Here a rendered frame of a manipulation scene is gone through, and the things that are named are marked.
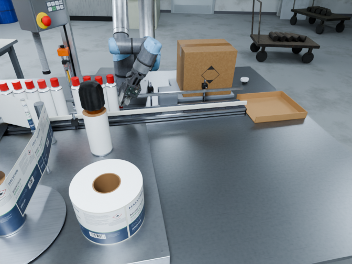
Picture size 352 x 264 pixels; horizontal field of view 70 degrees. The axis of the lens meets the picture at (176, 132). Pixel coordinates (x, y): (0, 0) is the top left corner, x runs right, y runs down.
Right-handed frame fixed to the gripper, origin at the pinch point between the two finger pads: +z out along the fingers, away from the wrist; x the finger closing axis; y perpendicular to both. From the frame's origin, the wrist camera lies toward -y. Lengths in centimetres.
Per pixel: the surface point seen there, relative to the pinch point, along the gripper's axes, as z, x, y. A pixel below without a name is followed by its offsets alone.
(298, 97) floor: -33, 244, -150
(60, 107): 12.3, -25.2, 2.6
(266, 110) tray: -31, 74, 3
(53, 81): 1.8, -31.7, 1.7
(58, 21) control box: -21.2, -37.7, -7.4
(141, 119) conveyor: 1.2, 11.0, 6.0
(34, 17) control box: -21.1, -45.2, 1.0
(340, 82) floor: -80, 325, -185
